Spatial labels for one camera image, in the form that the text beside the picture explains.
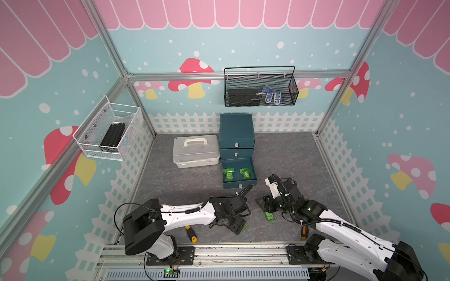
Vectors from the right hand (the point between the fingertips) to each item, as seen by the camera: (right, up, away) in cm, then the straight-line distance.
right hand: (260, 199), depth 80 cm
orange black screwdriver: (+20, -14, -2) cm, 24 cm away
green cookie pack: (-14, +9, +18) cm, 25 cm away
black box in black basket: (-7, +50, +10) cm, 51 cm away
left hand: (-12, -12, +1) cm, 17 cm away
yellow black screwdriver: (-32, -16, -1) cm, 35 cm away
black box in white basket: (-61, +29, -9) cm, 68 cm away
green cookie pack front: (-5, +10, +19) cm, 22 cm away
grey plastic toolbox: (-33, +22, +16) cm, 43 cm away
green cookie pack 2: (+5, -9, +4) cm, 11 cm away
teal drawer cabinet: (-11, +24, +13) cm, 29 cm away
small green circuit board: (-39, -29, -7) cm, 49 cm away
